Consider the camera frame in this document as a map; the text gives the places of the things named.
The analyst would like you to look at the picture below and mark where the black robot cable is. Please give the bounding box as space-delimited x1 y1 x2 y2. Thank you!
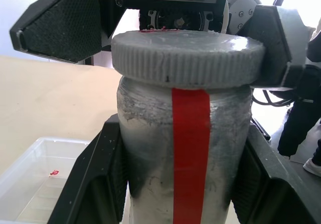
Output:
252 87 298 107

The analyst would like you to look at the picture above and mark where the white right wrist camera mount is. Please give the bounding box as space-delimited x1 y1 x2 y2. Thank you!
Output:
215 0 231 34

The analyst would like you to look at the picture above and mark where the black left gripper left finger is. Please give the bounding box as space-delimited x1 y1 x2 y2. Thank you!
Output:
47 114 130 224

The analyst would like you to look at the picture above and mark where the clear plastic box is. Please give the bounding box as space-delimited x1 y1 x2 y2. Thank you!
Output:
0 137 92 224

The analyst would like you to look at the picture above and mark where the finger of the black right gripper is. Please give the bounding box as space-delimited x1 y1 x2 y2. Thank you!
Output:
9 0 141 64
247 5 309 89

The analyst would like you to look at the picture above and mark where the white ribbed jar lid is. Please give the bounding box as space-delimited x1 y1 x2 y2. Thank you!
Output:
111 29 266 88

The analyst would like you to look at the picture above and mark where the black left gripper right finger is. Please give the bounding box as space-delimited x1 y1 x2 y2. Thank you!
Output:
230 122 321 224

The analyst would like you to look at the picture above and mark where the person in dark clothes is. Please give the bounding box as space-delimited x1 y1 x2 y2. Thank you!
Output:
277 15 321 178

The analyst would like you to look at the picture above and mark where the white jar with red stripe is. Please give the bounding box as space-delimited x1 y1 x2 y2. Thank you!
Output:
116 75 253 224

